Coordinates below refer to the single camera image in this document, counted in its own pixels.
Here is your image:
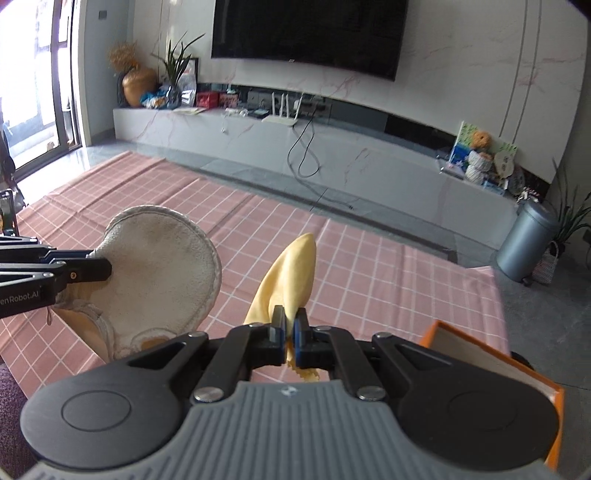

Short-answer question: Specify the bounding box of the black wall television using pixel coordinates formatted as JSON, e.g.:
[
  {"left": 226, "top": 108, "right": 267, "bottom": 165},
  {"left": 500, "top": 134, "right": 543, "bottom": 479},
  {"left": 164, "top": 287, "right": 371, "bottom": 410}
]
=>
[{"left": 211, "top": 0, "right": 409, "bottom": 80}]

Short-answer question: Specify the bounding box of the grey metal trash can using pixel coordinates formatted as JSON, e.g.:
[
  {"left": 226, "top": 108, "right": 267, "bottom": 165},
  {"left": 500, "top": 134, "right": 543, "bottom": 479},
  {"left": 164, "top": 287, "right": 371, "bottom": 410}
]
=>
[{"left": 496, "top": 200, "right": 559, "bottom": 283}]

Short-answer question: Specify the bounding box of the golden round vase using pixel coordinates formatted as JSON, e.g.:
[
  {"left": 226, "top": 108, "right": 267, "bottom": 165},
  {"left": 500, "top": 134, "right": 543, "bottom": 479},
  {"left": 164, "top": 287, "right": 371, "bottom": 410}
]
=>
[{"left": 122, "top": 67, "right": 158, "bottom": 108}]

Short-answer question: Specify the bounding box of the pink checkered tablecloth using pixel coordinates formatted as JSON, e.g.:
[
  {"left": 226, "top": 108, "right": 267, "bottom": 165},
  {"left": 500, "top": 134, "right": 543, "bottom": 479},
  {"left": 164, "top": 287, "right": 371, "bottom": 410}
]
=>
[{"left": 0, "top": 150, "right": 512, "bottom": 400}]

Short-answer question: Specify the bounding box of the phone on metal stand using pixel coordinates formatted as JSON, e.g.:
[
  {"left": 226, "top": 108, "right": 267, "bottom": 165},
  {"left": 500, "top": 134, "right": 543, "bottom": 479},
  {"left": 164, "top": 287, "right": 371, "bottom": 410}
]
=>
[{"left": 0, "top": 189, "right": 19, "bottom": 236}]

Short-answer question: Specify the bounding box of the green plant in vase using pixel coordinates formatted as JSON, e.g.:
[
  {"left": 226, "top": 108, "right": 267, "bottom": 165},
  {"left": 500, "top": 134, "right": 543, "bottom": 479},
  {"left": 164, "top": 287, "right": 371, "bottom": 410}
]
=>
[{"left": 151, "top": 34, "right": 204, "bottom": 110}]

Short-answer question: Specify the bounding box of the teddy bear on shelf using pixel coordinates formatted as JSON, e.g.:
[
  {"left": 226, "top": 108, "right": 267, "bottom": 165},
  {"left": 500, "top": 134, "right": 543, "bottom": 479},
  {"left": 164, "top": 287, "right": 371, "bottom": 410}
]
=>
[{"left": 470, "top": 130, "right": 492, "bottom": 152}]

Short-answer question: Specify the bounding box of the white round bath mitt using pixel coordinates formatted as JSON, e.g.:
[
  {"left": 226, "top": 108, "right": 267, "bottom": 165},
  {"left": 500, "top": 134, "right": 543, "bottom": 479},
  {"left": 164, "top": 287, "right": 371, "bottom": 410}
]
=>
[{"left": 54, "top": 205, "right": 222, "bottom": 362}]

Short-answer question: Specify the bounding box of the white wifi router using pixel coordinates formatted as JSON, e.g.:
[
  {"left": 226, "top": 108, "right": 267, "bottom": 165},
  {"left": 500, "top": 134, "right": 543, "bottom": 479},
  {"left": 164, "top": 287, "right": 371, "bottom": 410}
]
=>
[{"left": 263, "top": 92, "right": 304, "bottom": 127}]

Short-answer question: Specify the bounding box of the black power cable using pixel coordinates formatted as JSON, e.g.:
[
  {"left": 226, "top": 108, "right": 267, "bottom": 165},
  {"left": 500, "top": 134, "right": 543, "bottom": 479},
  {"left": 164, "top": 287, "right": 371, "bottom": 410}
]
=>
[{"left": 285, "top": 117, "right": 357, "bottom": 211}]

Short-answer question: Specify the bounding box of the yellow cloth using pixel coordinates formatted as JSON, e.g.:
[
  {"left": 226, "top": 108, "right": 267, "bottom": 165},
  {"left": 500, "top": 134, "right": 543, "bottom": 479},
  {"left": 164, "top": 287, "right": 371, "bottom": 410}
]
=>
[{"left": 243, "top": 233, "right": 320, "bottom": 382}]

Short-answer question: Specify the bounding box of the potted leafy floor plant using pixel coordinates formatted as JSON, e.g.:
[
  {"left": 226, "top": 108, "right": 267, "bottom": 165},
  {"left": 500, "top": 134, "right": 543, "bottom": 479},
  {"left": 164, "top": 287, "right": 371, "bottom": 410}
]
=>
[{"left": 532, "top": 160, "right": 590, "bottom": 285}]

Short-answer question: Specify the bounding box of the orange cardboard box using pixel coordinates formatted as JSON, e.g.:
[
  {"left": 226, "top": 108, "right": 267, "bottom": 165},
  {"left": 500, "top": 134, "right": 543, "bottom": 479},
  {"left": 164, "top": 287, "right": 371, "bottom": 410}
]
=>
[{"left": 420, "top": 320, "right": 565, "bottom": 471}]

